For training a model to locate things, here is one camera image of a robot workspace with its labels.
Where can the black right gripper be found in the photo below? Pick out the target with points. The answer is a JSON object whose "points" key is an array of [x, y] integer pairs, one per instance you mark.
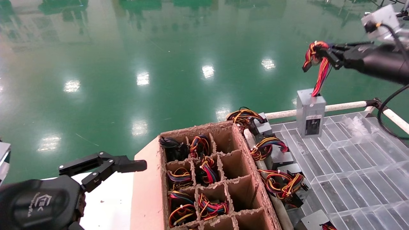
{"points": [[380, 60]]}

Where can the brown cardboard divider box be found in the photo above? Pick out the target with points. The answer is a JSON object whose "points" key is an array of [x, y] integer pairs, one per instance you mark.
{"points": [[148, 191]]}

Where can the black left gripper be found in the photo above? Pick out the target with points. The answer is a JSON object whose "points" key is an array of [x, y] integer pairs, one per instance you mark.
{"points": [[35, 204]]}

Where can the clear acrylic slotted tray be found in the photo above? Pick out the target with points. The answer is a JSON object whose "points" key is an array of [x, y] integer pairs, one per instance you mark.
{"points": [[351, 166]]}

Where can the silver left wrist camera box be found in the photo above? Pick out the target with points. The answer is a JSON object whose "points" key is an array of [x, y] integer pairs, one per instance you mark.
{"points": [[3, 156]]}

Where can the white stand base with wheel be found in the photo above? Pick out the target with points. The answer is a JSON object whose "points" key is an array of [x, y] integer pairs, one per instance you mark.
{"points": [[405, 14]]}

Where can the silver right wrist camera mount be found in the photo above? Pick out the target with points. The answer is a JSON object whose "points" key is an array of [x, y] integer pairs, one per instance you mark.
{"points": [[383, 16]]}

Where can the black pipe joint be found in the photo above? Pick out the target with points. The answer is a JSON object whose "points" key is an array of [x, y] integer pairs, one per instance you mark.
{"points": [[376, 103]]}

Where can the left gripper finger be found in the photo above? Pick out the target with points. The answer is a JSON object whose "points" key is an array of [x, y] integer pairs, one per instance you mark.
{"points": [[131, 165]]}

